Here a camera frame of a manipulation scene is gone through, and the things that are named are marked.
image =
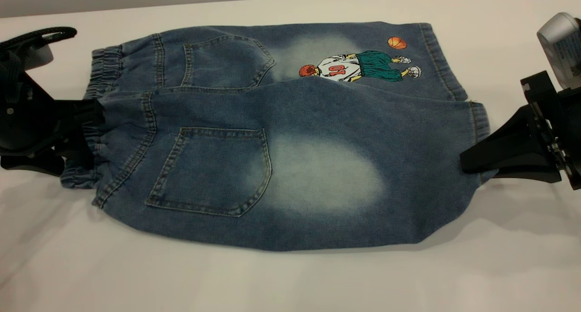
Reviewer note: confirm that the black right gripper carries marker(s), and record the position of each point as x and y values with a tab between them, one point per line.
565	130

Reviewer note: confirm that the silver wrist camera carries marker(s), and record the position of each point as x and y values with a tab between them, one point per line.
38	57
563	48

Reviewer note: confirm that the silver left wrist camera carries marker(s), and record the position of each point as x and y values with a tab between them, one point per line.
38	57

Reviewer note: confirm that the blue denim shorts basketball print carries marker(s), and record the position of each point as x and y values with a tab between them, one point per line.
317	121

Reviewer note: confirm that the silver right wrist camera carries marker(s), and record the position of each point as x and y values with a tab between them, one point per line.
563	48

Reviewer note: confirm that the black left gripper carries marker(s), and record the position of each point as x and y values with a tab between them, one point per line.
22	116

